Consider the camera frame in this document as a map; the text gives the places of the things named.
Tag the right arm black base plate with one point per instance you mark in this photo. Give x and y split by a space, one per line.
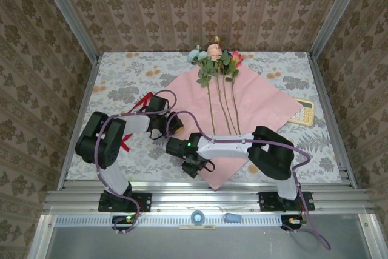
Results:
268 201

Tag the floral patterned tablecloth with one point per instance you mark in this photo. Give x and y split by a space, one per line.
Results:
121 71

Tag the beige label strip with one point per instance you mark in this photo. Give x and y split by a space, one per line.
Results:
197 227

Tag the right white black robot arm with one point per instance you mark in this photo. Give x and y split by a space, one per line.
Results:
269 153

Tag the small blue oval object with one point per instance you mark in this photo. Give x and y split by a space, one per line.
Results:
232 217

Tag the red ribbon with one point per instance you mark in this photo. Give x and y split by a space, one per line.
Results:
139 102

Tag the red pink fake flower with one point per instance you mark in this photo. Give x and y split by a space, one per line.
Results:
237 58

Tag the purple and pink wrapping paper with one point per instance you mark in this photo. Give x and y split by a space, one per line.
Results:
260 104

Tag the aluminium mounting rail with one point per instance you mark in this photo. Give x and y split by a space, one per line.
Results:
197 195

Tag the round blue white button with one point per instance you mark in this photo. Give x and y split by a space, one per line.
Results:
197 217

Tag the grey metal panel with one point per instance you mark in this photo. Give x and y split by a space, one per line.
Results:
194 244

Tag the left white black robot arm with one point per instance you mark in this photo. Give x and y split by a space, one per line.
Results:
100 143

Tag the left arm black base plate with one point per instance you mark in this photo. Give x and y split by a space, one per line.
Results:
142 203

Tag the light blue fake flower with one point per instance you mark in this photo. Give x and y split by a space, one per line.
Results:
197 54

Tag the aluminium table side rail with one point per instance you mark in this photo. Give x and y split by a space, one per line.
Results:
330 113
85 101

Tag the yellow calculator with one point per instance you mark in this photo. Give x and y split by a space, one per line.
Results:
304 116

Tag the black controller board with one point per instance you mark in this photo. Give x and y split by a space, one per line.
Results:
292 221
124 219

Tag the aluminium frame post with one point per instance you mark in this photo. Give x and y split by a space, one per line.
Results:
66 13
336 13

